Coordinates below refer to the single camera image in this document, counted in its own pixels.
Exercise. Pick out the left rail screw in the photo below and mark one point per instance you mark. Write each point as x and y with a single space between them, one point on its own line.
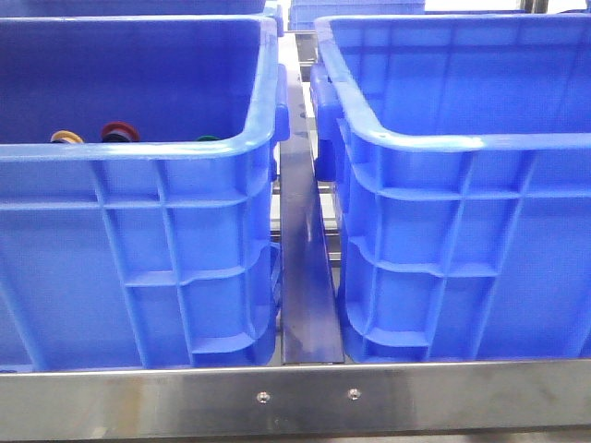
263 397

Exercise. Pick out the rear left blue bin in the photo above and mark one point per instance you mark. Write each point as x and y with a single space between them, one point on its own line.
88 8

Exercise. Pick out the rail screw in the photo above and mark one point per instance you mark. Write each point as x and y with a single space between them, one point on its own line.
263 397
353 394

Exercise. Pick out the left blue plastic bin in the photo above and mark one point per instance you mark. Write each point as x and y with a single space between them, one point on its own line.
156 253

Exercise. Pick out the green push button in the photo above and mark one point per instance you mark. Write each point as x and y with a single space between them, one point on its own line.
207 138

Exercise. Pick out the right blue plastic bin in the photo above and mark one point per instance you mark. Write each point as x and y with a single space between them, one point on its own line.
462 176

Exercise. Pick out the blue plastic bin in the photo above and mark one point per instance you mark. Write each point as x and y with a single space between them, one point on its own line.
462 176
156 253

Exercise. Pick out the right rail screw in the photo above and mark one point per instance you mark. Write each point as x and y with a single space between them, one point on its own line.
353 394

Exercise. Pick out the rear right blue bin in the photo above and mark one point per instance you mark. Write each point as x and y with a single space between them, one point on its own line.
301 14

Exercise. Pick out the stainless steel front rail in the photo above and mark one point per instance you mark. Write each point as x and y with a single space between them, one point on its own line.
306 400

